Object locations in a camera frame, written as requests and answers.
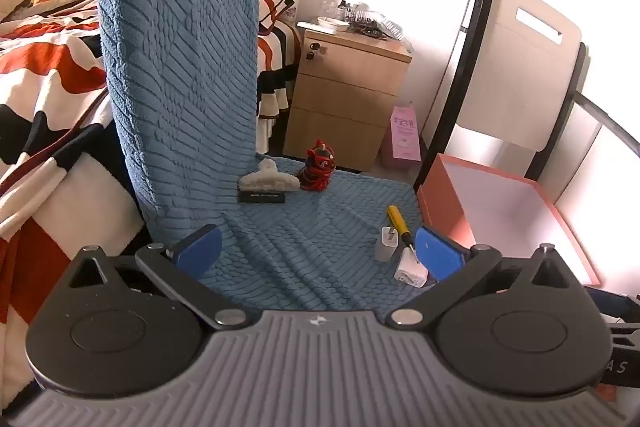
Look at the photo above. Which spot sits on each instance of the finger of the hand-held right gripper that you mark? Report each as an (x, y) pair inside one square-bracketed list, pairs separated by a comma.
[(607, 304)]

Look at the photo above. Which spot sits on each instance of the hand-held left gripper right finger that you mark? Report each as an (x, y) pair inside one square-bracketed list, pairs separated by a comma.
[(440, 254)]

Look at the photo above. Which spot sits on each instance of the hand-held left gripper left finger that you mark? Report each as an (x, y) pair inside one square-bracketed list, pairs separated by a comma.
[(197, 249)]

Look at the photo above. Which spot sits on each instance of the orange box white inside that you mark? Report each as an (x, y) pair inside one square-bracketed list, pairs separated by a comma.
[(505, 227)]

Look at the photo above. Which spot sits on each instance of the red black horned figurine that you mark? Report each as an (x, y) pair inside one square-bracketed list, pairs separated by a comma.
[(316, 169)]

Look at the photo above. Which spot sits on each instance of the grey white charger plug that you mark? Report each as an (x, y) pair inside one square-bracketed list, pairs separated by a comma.
[(386, 244)]

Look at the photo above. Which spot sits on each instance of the small black flat box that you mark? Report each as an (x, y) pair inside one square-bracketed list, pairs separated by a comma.
[(261, 197)]

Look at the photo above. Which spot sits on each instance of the white hair claw clip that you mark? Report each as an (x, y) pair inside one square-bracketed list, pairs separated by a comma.
[(267, 179)]

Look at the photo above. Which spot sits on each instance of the pink paper bag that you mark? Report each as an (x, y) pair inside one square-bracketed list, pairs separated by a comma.
[(404, 137)]

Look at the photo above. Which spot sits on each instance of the wooden nightstand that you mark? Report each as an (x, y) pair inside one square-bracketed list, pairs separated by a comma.
[(345, 102)]

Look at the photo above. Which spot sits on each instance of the blue textured towel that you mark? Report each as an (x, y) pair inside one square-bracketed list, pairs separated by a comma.
[(185, 57)]

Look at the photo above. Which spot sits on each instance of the small black padlock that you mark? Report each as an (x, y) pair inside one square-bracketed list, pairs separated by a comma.
[(314, 52)]

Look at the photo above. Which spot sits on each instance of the white bowl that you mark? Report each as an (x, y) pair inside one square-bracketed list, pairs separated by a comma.
[(332, 23)]

